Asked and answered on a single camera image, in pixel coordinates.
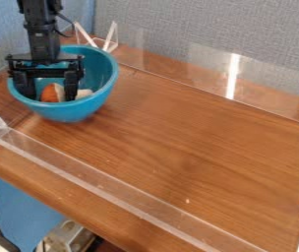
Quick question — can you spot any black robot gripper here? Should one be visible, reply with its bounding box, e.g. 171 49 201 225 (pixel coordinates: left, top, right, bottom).
5 23 84 101

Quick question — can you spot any brown and white toy mushroom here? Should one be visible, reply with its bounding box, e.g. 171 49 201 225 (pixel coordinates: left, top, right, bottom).
40 83 93 102

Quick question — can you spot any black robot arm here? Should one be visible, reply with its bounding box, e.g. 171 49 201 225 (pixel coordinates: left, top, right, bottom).
5 0 84 101

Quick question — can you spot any blue bowl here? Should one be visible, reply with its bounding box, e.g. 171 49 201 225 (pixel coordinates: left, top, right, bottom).
7 44 118 122

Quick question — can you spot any clear acrylic barrier front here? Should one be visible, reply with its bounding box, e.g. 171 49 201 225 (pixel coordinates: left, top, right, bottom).
0 117 266 252

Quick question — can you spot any clear acrylic barrier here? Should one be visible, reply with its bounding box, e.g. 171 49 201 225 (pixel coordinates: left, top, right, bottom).
113 24 299 122
0 117 266 252

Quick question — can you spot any clear acrylic barrier back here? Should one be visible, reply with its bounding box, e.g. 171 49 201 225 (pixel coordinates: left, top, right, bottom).
113 24 299 122

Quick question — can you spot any white device under table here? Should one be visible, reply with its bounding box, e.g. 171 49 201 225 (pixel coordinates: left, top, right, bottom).
34 220 96 252

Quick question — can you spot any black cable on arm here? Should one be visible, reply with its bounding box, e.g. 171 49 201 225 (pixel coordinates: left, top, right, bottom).
52 11 76 37

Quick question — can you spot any clear acrylic corner bracket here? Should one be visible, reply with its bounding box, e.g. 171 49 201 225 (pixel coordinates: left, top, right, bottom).
74 22 118 53

